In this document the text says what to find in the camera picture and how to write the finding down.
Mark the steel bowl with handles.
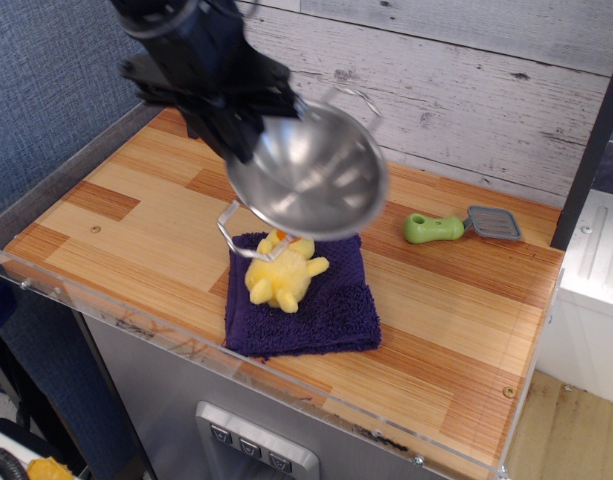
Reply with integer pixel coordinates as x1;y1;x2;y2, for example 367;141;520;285
217;86;389;261

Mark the black corrugated hose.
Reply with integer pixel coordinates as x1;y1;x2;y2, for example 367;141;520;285
0;447;27;480

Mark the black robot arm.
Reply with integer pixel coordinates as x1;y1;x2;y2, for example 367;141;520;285
113;1;299;163

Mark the yellow plush duck toy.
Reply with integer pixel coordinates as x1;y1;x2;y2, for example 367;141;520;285
244;238;330;314

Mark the purple folded towel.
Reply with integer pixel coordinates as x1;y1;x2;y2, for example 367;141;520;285
225;235;381;358

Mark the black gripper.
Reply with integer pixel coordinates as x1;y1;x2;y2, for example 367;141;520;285
120;49;299;163

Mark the silver button control panel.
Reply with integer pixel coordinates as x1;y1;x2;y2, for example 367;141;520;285
195;401;320;479

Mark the green handled grey spatula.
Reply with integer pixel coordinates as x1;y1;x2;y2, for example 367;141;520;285
403;205;522;244

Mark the white side cabinet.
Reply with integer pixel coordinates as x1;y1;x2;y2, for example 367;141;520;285
536;190;613;402

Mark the clear acrylic table guard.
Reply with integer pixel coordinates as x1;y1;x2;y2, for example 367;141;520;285
0;238;562;479

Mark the yellow object bottom left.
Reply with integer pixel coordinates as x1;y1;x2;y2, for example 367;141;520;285
26;457;75;480

